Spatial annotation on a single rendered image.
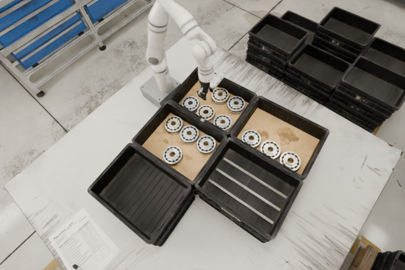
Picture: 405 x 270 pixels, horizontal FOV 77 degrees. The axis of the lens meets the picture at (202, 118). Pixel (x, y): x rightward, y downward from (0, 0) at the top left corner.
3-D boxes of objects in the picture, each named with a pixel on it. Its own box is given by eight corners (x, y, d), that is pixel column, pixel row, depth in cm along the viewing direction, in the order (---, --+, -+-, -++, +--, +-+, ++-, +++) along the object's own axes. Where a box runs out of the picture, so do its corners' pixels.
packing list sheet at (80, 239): (45, 241, 129) (44, 241, 129) (82, 205, 137) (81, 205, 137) (82, 293, 117) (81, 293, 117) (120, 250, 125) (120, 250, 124)
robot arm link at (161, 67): (146, 40, 136) (153, 62, 151) (143, 53, 131) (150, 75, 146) (163, 40, 135) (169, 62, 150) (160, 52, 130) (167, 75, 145)
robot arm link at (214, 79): (213, 90, 114) (213, 81, 109) (194, 79, 118) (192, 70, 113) (225, 76, 118) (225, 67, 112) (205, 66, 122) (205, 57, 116)
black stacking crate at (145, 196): (96, 196, 128) (86, 190, 118) (136, 150, 139) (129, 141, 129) (156, 247, 115) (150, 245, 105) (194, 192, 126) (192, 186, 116)
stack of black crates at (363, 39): (302, 62, 247) (317, 25, 208) (317, 44, 257) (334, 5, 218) (341, 82, 232) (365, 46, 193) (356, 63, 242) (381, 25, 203)
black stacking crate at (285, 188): (196, 191, 126) (193, 185, 116) (228, 146, 137) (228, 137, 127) (267, 243, 112) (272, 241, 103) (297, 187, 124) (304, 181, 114)
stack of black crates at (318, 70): (279, 88, 233) (287, 63, 204) (296, 69, 243) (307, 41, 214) (319, 112, 219) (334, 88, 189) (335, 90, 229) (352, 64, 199)
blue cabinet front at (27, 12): (25, 69, 243) (-24, 20, 194) (86, 27, 267) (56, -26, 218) (26, 70, 242) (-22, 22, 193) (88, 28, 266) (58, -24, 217)
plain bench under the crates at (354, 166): (67, 208, 206) (3, 185, 146) (197, 84, 260) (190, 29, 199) (220, 396, 147) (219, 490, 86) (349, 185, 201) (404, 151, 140)
